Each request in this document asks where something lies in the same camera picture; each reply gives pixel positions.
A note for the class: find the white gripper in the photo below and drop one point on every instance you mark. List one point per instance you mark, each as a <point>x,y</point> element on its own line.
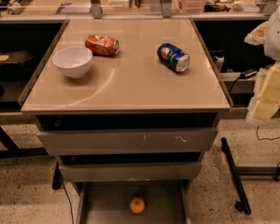
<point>278,36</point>

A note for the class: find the orange fruit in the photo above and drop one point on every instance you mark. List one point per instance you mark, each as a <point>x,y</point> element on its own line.
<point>137,205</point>

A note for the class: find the top grey drawer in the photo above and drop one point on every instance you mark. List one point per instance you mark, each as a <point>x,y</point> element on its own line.
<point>130,141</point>

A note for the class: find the grey drawer cabinet with counter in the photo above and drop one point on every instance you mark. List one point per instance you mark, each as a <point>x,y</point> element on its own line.
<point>132,90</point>

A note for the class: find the middle grey drawer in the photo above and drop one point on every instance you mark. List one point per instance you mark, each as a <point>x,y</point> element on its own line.
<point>130,172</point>

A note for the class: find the open bottom grey drawer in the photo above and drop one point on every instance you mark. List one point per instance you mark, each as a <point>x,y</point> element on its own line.
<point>147,202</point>

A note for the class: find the black power adapter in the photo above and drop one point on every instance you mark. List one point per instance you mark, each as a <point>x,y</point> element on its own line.
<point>248,73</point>

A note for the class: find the blue Pepsi can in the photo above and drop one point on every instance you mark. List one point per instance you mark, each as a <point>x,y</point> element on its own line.
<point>173,57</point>

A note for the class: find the black floor stand bar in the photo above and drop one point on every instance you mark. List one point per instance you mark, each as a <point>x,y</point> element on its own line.
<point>242,205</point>

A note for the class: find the crushed red soda can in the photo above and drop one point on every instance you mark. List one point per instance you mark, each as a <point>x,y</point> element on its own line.
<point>102,45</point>

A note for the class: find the white bowl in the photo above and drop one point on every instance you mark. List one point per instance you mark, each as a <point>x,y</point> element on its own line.
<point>73,62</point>

